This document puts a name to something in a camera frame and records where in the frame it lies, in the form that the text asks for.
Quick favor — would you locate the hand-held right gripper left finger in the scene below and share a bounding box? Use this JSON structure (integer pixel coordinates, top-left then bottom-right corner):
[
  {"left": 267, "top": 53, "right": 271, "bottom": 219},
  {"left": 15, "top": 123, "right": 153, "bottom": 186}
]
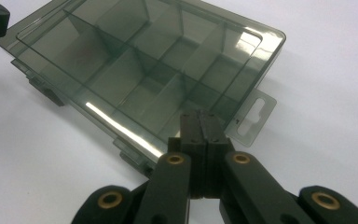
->
[{"left": 132, "top": 109, "right": 207, "bottom": 224}]

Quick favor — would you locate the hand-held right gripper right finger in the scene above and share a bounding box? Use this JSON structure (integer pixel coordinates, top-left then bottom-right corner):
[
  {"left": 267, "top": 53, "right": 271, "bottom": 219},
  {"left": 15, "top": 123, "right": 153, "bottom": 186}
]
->
[{"left": 198, "top": 109, "right": 317, "bottom": 224}]

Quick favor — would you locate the smoky clear plastic compartment box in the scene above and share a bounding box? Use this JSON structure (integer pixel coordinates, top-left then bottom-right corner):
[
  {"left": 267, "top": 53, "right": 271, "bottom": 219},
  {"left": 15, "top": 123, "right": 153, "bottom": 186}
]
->
[{"left": 0, "top": 0, "right": 287, "bottom": 179}]

